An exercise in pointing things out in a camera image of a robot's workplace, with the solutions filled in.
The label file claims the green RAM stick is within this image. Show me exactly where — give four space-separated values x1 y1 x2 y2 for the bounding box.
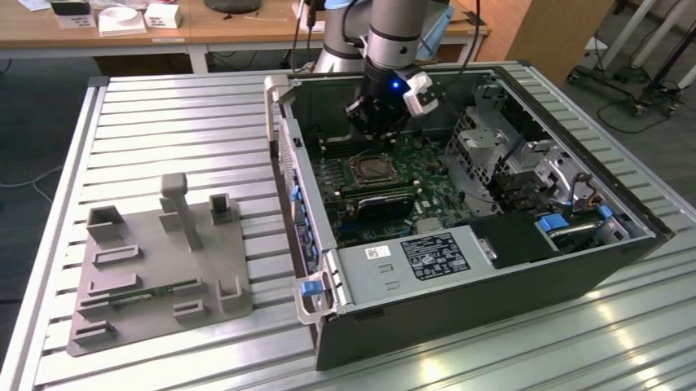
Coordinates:
108 284 179 305

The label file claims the silver drive bracket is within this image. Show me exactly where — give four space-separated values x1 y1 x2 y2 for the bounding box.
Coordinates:
458 129 511 151

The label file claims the white printed box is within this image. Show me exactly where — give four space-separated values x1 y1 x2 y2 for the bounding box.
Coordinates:
143 2 184 29

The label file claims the wooden cabinet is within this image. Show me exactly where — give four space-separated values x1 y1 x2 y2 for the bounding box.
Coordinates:
477 0 618 87

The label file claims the dark round object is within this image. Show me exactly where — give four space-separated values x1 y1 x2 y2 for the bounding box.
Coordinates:
203 0 260 13

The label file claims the silver metal tube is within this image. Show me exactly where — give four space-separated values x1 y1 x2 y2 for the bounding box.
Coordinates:
546 222 609 242

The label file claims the metal socket cover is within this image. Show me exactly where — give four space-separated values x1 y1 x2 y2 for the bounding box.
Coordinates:
347 156 406 190

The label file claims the black plastic shroud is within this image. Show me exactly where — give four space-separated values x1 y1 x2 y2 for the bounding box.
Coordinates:
470 213 563 270

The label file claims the blue plastic drive latch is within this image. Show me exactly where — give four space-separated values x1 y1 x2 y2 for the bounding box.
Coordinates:
535 214 570 237

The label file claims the black plastic drive bay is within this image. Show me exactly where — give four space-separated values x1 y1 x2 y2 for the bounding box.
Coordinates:
486 169 551 215

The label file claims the green motherboard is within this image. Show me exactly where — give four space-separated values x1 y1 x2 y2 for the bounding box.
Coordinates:
310 136 475 250

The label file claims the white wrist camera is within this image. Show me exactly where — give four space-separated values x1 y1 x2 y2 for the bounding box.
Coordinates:
400 68 442 119

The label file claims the silver CPU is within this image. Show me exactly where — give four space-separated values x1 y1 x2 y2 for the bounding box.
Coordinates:
359 160 394 182

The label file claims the white block round hollow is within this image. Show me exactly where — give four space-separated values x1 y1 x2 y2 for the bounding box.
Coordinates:
96 7 149 38

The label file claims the metal drive cage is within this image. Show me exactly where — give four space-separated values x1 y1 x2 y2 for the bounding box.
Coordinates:
442 75 571 217

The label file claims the wheeled equipment stand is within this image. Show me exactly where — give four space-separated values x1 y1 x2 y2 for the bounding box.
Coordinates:
563 0 696 120

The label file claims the silver power supply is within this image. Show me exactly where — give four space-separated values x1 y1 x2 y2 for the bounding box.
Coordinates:
330 226 499 307

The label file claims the grey parts rack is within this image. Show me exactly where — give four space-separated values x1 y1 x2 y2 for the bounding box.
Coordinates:
64 173 255 358

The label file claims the CPU socket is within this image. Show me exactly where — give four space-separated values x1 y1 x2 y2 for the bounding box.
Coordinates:
346 156 407 191

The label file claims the white box black top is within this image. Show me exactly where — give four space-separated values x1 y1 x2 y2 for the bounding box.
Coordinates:
50 0 93 30

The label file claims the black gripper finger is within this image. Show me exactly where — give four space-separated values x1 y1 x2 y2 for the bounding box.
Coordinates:
344 99 379 143
379 116 407 143

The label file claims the black PC case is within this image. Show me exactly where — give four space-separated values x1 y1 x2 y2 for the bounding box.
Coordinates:
262 64 678 372

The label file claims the coloured wire bundle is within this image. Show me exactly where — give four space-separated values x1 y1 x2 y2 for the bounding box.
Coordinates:
563 171 602 215

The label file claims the black graphics card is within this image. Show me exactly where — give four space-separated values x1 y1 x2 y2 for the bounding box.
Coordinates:
344 191 415 224

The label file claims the wooden desk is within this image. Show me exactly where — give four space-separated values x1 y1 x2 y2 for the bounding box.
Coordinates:
187 0 491 75
0 0 195 75

